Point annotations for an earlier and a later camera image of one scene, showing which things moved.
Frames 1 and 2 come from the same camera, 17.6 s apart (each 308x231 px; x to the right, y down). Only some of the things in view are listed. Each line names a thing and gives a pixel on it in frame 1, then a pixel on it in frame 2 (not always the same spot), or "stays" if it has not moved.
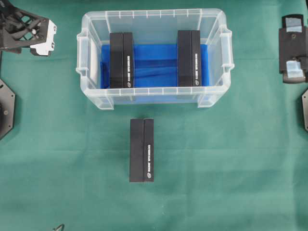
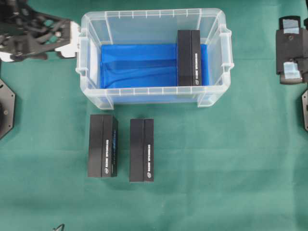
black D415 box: x=142 y=150 stays
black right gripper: x=293 y=45 stays
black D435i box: x=188 y=73 stays
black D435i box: x=121 y=60 -> x=103 y=146
